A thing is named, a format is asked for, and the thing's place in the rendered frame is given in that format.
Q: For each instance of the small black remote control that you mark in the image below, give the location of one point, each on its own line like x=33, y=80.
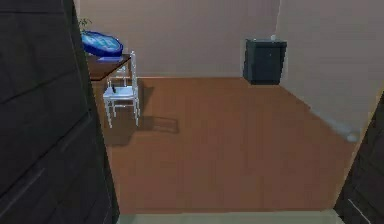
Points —
x=113, y=89

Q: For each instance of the small white cup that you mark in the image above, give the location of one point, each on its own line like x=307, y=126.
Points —
x=273, y=37

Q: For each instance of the brown wooden table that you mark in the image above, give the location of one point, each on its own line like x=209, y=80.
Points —
x=105, y=68

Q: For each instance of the black cabinet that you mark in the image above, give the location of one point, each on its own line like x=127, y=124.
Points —
x=265, y=61

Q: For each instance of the green house plant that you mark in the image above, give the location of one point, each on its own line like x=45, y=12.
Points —
x=83, y=23

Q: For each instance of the white wooden chair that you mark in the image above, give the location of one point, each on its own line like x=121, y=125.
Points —
x=124, y=93

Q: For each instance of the dark grey room door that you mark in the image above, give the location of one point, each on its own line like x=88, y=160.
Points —
x=43, y=126
x=365, y=180

